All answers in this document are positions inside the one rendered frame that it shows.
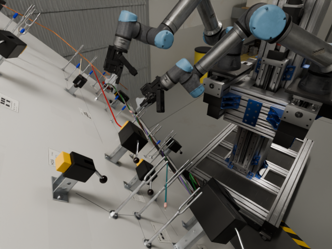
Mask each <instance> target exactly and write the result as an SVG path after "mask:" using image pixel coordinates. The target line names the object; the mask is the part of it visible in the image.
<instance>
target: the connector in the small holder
mask: <svg viewBox="0 0 332 249"><path fill-rule="evenodd" d="M55 165H56V170H57V171H59V172H62V173H64V172H65V171H66V170H67V169H68V168H69V167H70V165H71V158H70V154H69V153H66V152H64V151H62V152H61V153H60V154H59V156H58V157H57V158H56V159H55Z"/></svg>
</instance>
